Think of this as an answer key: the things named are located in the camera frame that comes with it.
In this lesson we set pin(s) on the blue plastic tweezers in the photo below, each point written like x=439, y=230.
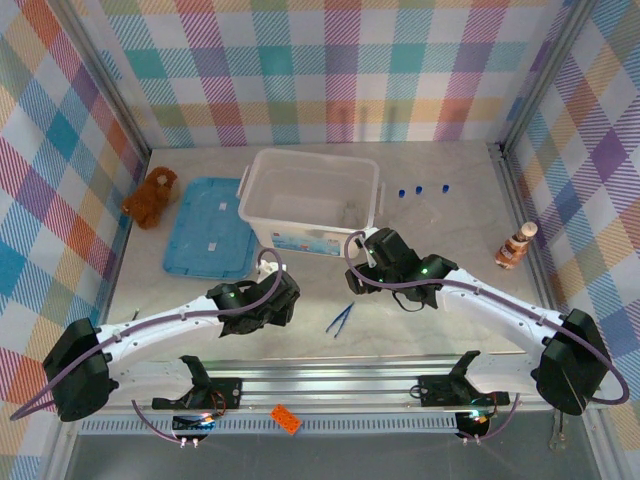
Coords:
x=341, y=317

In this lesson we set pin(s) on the blue plastic box lid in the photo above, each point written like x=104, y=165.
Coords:
x=200, y=235

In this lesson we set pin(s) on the translucent white storage box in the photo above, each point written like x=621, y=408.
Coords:
x=300, y=200

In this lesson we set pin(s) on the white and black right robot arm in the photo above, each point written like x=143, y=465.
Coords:
x=495, y=305

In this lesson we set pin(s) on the clear plastic tube rack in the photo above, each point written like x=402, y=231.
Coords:
x=420, y=215

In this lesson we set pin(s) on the brown sauce bottle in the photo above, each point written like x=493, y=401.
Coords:
x=512, y=250

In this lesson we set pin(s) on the orange toy brick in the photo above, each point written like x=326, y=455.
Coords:
x=286, y=419

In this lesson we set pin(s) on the black controller board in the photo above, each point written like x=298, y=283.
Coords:
x=195, y=425
x=475, y=422

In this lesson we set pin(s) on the brown plush toy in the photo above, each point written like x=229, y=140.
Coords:
x=152, y=195

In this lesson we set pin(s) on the hanging metal tool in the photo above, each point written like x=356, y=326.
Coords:
x=557, y=435

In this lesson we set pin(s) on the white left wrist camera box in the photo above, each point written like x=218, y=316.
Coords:
x=267, y=266

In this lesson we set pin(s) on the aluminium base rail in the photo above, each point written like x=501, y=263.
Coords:
x=325, y=387

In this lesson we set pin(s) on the aluminium frame post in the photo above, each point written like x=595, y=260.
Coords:
x=100, y=65
x=550, y=65

